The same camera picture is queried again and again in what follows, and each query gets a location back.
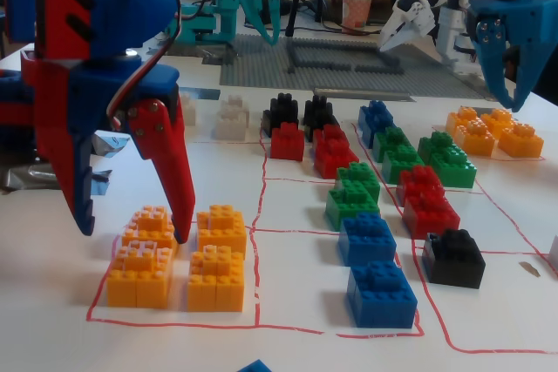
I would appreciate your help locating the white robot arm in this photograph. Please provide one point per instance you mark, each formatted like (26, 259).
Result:
(453, 36)

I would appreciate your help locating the dotted paper cup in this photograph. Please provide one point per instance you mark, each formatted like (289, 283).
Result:
(356, 12)

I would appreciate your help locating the small brown scrap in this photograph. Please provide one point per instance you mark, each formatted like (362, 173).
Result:
(529, 269)

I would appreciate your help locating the dark grey brick frame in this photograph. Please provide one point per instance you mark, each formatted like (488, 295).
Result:
(294, 56)

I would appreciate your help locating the blue lego block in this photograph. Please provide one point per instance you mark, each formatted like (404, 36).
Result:
(378, 107)
(366, 126)
(381, 302)
(255, 367)
(366, 241)

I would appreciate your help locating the square grey tape marker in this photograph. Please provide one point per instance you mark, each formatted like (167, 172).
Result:
(205, 94)

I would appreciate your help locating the black lego block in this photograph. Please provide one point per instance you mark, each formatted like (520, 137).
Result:
(320, 101)
(320, 116)
(283, 102)
(287, 116)
(455, 263)

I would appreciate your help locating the yellow lego block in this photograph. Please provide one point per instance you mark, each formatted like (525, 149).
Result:
(477, 143)
(222, 228)
(521, 145)
(457, 121)
(215, 289)
(139, 285)
(146, 224)
(501, 118)

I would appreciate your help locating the red blue gripper finger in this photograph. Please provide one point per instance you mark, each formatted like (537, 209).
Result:
(170, 163)

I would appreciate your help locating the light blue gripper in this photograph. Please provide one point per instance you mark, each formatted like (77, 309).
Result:
(519, 8)

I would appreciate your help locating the red blue gripper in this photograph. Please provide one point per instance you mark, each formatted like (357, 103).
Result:
(93, 84)

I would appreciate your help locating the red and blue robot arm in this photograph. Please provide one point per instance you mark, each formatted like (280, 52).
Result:
(48, 19)

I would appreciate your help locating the crumpled silver duct tape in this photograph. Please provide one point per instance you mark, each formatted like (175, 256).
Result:
(22, 178)

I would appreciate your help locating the grey lego baseplate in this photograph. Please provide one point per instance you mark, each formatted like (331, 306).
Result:
(261, 71)

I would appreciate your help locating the red lego block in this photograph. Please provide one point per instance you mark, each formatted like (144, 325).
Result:
(429, 219)
(329, 134)
(418, 182)
(287, 145)
(335, 163)

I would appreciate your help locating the green lego block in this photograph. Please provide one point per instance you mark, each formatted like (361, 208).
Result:
(455, 173)
(349, 211)
(388, 141)
(359, 176)
(433, 143)
(403, 169)

